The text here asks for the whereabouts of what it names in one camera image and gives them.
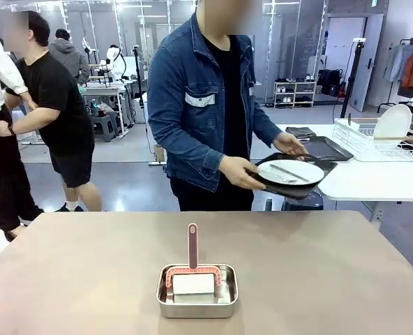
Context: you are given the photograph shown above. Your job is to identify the black clothes rack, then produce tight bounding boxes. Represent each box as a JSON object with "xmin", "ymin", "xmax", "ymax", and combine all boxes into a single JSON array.
[{"xmin": 377, "ymin": 37, "xmax": 413, "ymax": 112}]

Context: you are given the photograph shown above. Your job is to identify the white side table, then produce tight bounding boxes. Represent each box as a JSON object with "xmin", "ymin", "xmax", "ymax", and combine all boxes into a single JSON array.
[{"xmin": 251, "ymin": 124, "xmax": 413, "ymax": 224}]

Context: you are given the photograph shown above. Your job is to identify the folded dark grey cloth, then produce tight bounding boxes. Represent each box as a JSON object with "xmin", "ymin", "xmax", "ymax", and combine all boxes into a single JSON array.
[{"xmin": 285, "ymin": 126, "xmax": 317, "ymax": 139}]

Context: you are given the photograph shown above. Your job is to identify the person in denim jacket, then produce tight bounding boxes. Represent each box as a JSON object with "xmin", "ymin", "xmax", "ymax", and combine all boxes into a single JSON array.
[{"xmin": 147, "ymin": 0, "xmax": 284, "ymax": 212}]

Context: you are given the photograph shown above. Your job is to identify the person's right forearm denim sleeve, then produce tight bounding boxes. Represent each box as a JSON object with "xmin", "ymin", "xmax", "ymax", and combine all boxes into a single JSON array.
[{"xmin": 149, "ymin": 128, "xmax": 228, "ymax": 179}]

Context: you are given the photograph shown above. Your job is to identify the dark brown serving tray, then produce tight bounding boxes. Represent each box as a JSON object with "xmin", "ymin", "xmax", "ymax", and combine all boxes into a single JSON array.
[{"xmin": 246, "ymin": 152, "xmax": 338, "ymax": 199}]

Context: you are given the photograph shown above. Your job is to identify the silver metal table knife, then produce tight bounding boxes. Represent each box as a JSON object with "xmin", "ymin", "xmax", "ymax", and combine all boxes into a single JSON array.
[{"xmin": 269, "ymin": 163, "xmax": 310, "ymax": 183}]

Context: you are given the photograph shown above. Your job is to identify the rectangular stainless steel tray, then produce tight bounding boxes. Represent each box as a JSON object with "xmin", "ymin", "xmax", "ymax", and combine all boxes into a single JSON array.
[{"xmin": 156, "ymin": 263, "xmax": 239, "ymax": 319}]

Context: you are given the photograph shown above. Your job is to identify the person's left hand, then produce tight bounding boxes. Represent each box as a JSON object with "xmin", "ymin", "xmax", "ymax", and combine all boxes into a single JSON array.
[{"xmin": 271, "ymin": 132, "xmax": 310, "ymax": 157}]

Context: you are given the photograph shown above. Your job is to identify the man in grey hoodie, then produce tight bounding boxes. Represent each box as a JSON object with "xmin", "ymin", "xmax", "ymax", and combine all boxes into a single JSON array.
[{"xmin": 47, "ymin": 28, "xmax": 91, "ymax": 87}]

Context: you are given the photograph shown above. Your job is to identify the silver metal fork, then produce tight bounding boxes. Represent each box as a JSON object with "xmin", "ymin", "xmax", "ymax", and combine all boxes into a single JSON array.
[{"xmin": 260, "ymin": 170, "xmax": 298, "ymax": 184}]

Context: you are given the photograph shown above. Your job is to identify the black hanging bags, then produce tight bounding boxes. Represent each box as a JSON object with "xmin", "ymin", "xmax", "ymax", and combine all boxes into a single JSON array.
[{"xmin": 318, "ymin": 68, "xmax": 344, "ymax": 98}]

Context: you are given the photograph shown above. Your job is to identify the person's right hand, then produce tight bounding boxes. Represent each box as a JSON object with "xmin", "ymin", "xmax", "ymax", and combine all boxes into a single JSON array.
[{"xmin": 222, "ymin": 155, "xmax": 266, "ymax": 191}]

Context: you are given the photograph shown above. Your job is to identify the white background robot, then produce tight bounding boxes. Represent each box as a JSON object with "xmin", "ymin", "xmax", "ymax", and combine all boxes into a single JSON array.
[{"xmin": 100, "ymin": 45, "xmax": 127, "ymax": 83}]

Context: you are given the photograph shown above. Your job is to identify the dark flat baking tray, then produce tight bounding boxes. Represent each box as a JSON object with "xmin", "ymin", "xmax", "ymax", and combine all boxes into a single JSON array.
[{"xmin": 296, "ymin": 135, "xmax": 354, "ymax": 162}]

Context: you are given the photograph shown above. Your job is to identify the light blue hanging shirt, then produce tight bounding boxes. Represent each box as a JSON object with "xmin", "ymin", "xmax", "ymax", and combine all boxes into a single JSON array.
[{"xmin": 384, "ymin": 43, "xmax": 413, "ymax": 83}]

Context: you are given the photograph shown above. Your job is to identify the white shoe rack with shoes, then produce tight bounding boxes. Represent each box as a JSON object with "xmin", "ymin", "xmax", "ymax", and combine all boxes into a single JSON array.
[{"xmin": 273, "ymin": 78, "xmax": 317, "ymax": 109}]

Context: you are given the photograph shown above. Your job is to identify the white wire dish rack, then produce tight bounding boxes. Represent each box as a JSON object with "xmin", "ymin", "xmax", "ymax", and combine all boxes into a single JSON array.
[{"xmin": 333, "ymin": 117, "xmax": 413, "ymax": 162}]

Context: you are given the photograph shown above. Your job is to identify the white open door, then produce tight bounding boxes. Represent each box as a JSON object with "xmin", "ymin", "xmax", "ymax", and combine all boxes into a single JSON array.
[{"xmin": 345, "ymin": 13, "xmax": 385, "ymax": 112}]

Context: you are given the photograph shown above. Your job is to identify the large white dinner plate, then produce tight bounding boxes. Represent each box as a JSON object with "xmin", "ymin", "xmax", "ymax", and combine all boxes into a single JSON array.
[{"xmin": 257, "ymin": 159, "xmax": 325, "ymax": 186}]

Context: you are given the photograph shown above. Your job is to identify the person's left forearm denim sleeve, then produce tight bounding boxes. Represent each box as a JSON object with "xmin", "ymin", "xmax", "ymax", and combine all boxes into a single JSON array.
[{"xmin": 253, "ymin": 107, "xmax": 284, "ymax": 149}]

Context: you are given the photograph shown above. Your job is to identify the pink handled lint roller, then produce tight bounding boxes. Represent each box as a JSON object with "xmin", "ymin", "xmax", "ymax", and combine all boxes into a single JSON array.
[{"xmin": 165, "ymin": 223, "xmax": 223, "ymax": 297}]

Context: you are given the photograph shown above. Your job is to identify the white workshop desk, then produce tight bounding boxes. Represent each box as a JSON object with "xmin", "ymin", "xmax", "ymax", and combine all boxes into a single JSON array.
[{"xmin": 79, "ymin": 83, "xmax": 130, "ymax": 137}]

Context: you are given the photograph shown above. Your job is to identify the grey plastic step stool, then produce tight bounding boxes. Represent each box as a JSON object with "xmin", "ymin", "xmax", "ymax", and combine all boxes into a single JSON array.
[{"xmin": 87, "ymin": 111, "xmax": 122, "ymax": 142}]

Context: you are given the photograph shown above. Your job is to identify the white plate in rack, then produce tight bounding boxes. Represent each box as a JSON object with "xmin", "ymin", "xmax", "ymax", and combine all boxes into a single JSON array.
[{"xmin": 373, "ymin": 103, "xmax": 413, "ymax": 140}]

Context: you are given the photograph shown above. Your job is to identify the man in black T-shirt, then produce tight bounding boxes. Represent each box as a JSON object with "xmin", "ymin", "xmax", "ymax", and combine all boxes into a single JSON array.
[{"xmin": 3, "ymin": 10, "xmax": 103, "ymax": 213}]

